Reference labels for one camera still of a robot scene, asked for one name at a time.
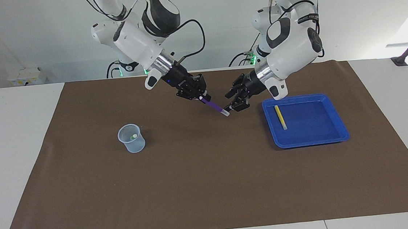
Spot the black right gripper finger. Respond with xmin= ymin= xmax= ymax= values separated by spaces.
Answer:
xmin=177 ymin=87 xmax=203 ymax=102
xmin=194 ymin=74 xmax=211 ymax=102

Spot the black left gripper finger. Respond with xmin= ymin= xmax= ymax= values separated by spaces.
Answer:
xmin=225 ymin=96 xmax=251 ymax=113
xmin=224 ymin=75 xmax=247 ymax=99

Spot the purple marker pen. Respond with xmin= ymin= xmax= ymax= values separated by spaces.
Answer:
xmin=199 ymin=94 xmax=230 ymax=119

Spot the yellow marker pen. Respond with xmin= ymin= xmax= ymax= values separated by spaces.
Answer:
xmin=274 ymin=105 xmax=288 ymax=131

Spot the translucent plastic cup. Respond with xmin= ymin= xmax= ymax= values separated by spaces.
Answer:
xmin=117 ymin=123 xmax=147 ymax=154

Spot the blue plastic tray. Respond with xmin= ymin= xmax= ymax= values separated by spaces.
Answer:
xmin=261 ymin=91 xmax=350 ymax=150

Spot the brown table mat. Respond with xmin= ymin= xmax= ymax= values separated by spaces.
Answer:
xmin=0 ymin=55 xmax=408 ymax=229

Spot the black arm base cable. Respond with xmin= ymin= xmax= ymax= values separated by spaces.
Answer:
xmin=105 ymin=61 xmax=121 ymax=79
xmin=227 ymin=34 xmax=262 ymax=68

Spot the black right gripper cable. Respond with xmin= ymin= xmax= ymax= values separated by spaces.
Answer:
xmin=171 ymin=19 xmax=208 ymax=64

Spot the white wall outlet box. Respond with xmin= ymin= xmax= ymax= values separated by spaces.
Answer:
xmin=7 ymin=66 xmax=47 ymax=87

